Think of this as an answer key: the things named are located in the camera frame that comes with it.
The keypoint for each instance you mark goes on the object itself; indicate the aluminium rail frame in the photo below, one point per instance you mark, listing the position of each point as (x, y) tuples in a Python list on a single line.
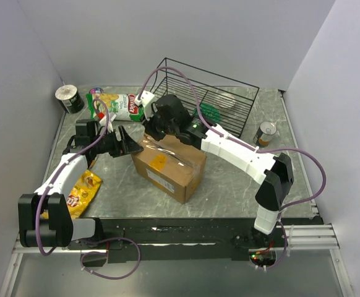
[(309, 264)]

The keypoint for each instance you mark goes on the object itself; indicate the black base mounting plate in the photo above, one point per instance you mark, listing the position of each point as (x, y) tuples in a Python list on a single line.
[(129, 239)]

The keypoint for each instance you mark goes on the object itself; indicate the green white chips bag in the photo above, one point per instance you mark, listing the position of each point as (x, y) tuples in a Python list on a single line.
[(122, 107)]

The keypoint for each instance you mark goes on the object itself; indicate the brown cardboard express box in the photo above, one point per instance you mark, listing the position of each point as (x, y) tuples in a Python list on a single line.
[(174, 167)]

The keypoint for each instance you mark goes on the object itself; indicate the black can white lid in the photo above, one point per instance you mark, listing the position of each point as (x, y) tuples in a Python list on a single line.
[(69, 98)]

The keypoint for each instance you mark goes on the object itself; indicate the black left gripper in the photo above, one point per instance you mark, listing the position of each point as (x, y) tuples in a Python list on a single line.
[(128, 145)]

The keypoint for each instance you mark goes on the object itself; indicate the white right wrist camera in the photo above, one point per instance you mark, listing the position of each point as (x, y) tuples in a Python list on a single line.
[(145, 99)]

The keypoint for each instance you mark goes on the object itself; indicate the yellow chips bag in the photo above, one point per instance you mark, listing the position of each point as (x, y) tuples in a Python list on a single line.
[(83, 193)]

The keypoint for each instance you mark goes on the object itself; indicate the silver top tin can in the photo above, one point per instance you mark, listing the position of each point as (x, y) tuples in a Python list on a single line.
[(265, 133)]

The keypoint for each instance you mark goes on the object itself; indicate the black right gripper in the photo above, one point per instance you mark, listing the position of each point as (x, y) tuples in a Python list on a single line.
[(148, 126)]

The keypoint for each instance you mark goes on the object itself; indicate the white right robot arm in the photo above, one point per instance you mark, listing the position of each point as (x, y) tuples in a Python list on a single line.
[(273, 173)]

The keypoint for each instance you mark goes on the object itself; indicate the green lid jar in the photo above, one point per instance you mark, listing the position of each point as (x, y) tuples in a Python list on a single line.
[(210, 113)]

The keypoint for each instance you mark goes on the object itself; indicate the black wire basket rack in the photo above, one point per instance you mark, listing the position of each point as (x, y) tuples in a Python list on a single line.
[(207, 85)]

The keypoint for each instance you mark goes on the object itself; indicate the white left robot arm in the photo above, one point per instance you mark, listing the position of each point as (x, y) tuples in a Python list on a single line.
[(44, 219)]

